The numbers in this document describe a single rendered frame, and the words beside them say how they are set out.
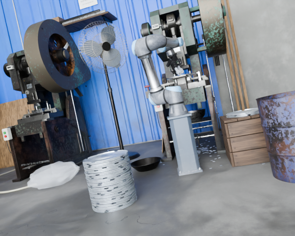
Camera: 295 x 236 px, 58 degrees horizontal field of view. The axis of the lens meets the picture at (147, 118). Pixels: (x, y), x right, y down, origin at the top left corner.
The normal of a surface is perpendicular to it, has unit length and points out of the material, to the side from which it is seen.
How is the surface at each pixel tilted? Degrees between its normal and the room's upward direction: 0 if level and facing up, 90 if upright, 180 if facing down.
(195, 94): 90
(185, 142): 90
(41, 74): 125
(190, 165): 90
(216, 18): 109
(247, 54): 90
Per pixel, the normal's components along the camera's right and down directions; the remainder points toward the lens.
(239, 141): -0.18, 0.09
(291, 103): -0.53, 0.19
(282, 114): -0.75, 0.22
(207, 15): -0.17, 0.37
